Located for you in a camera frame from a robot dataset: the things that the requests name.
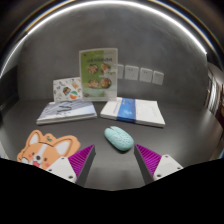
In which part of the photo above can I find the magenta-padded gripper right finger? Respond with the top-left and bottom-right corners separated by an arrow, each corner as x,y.
133,143 -> 184,185

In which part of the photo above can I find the row of white wall sockets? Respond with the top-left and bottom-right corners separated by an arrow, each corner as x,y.
116,63 -> 166,86

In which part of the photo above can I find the teal perforated computer mouse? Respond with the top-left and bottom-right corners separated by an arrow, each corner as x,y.
103,125 -> 135,153

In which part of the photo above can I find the green menu sign stand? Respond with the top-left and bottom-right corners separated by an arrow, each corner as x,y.
78,47 -> 119,102

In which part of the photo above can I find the orange corgi-shaped mouse pad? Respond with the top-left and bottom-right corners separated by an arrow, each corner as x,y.
16,129 -> 82,171

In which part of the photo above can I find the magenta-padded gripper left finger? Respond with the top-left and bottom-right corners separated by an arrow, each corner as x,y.
46,143 -> 97,188

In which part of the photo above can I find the grey marbled book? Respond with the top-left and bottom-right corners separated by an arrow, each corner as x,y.
35,98 -> 99,127

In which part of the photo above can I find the curved white light strip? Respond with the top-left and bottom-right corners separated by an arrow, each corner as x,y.
0,0 -> 208,80

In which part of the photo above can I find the white book with blue band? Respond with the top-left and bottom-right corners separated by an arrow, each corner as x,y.
99,96 -> 167,129

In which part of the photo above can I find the white card with colourful stickers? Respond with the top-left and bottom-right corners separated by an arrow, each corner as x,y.
52,76 -> 84,103

